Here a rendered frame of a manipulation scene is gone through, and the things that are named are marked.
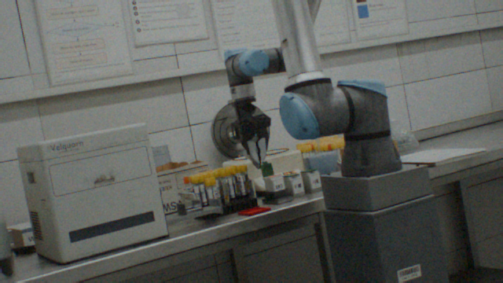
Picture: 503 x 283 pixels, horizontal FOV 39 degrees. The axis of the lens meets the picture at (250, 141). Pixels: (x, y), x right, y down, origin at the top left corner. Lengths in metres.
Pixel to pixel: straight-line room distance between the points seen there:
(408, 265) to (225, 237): 0.47
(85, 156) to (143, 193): 0.18
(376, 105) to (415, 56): 1.51
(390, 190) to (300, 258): 1.16
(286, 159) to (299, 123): 0.70
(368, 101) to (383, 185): 0.20
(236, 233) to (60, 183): 0.48
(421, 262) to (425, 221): 0.10
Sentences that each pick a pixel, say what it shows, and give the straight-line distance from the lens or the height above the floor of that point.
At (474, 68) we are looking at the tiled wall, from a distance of 3.45.
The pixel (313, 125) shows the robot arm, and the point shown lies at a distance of 1.63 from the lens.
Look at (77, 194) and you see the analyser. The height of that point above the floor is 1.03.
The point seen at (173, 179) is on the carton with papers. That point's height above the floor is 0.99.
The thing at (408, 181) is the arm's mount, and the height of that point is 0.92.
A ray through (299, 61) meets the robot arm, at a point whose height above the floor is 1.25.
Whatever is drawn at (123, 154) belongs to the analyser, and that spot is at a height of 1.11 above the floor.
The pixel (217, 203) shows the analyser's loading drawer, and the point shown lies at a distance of 1.91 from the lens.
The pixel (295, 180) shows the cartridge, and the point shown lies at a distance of 2.08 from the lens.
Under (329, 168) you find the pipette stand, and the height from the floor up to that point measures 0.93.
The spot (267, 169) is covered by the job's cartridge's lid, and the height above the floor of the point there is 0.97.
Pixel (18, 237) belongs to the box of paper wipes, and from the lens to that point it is 2.21.
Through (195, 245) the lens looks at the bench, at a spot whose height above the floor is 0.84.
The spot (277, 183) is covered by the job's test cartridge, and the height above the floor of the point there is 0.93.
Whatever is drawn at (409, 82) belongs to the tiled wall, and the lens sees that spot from 3.16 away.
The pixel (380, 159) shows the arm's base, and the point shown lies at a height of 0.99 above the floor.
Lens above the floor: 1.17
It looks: 3 degrees down
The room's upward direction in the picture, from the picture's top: 11 degrees counter-clockwise
